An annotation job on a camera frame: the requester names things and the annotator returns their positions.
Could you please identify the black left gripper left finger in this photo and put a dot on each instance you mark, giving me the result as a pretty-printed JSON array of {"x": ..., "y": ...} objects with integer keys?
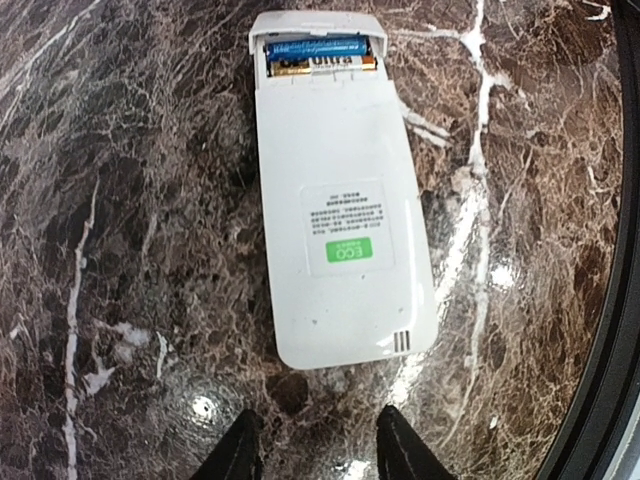
[{"x": 236, "y": 456}]

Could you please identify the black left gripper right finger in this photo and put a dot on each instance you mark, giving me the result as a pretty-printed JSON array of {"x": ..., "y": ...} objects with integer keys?
[{"x": 401, "y": 454}]

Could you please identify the white remote control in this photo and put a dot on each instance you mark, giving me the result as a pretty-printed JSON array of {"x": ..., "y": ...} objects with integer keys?
[{"x": 348, "y": 259}]

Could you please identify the gold AAA battery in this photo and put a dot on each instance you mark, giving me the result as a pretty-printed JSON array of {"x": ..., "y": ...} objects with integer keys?
[{"x": 322, "y": 65}]

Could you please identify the blue AAA battery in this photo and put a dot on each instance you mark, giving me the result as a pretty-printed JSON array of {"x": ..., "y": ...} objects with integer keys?
[{"x": 317, "y": 47}]

